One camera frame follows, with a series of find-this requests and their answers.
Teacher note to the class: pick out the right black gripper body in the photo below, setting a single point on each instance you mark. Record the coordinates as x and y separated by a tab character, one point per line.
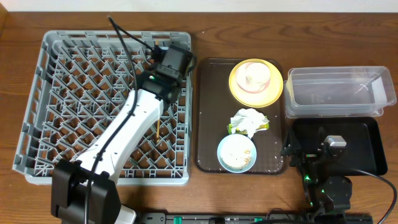
306	155

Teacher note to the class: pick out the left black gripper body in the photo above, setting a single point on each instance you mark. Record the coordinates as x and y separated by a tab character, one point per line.
160	53

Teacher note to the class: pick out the light blue bowl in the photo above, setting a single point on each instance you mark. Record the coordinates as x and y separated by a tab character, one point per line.
253	159

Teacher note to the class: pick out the food scraps rice pile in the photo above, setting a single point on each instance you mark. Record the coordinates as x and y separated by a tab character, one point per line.
236	153

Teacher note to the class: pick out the white paper napkin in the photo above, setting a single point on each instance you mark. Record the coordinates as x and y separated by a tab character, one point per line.
250	116

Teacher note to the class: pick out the green yellow snack wrapper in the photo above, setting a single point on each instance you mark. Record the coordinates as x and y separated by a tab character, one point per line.
245	128

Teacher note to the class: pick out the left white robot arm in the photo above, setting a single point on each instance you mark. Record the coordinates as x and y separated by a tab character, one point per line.
84	191

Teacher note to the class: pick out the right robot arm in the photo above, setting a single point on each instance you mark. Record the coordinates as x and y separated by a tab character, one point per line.
327	193

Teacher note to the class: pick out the black waste tray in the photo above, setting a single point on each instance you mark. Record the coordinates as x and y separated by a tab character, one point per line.
364	149

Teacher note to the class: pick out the clear plastic waste bin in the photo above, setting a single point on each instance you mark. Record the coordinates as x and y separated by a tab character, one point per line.
312	92

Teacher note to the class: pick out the grey dishwasher rack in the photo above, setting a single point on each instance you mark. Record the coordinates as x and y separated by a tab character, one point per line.
80	85

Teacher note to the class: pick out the dark brown serving tray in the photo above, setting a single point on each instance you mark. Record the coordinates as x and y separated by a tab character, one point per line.
216	105

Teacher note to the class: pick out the pink bowl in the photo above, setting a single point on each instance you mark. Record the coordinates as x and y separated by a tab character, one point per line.
241	79

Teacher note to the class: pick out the yellow plate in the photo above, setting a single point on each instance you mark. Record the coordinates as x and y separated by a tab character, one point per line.
257	100

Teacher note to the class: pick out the cream white cup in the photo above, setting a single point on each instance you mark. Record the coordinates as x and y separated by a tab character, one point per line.
258	75

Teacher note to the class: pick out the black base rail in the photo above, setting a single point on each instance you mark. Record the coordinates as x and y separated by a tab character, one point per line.
272	217

